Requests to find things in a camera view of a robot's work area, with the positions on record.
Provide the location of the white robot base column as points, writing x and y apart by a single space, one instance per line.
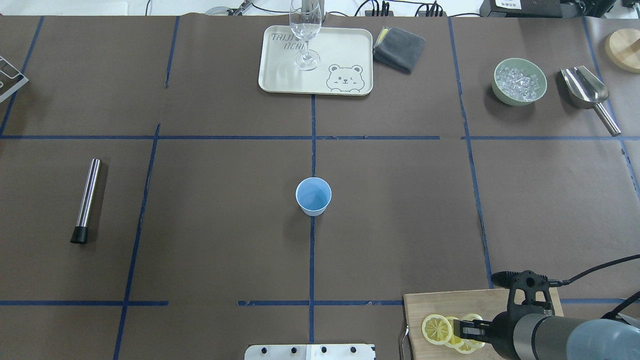
327 351

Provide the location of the green bowl of ice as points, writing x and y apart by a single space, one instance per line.
518 82

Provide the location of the lemon slice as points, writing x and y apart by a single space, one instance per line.
468 347
472 317
436 329
453 342

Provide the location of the steel muddler black tip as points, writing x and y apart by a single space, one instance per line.
80 233

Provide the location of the white wire cup rack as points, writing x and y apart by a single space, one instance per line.
11 79

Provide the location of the metal ice scoop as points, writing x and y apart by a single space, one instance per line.
587 91

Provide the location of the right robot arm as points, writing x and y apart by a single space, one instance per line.
529 328

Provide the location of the light blue plastic cup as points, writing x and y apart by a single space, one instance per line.
313 196

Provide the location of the clear wine glass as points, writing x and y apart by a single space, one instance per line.
305 21

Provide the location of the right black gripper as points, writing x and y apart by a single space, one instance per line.
501 330

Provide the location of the dark grey folded cloth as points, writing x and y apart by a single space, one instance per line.
398 49

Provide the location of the wooden cutting board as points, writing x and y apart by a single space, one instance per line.
485 302

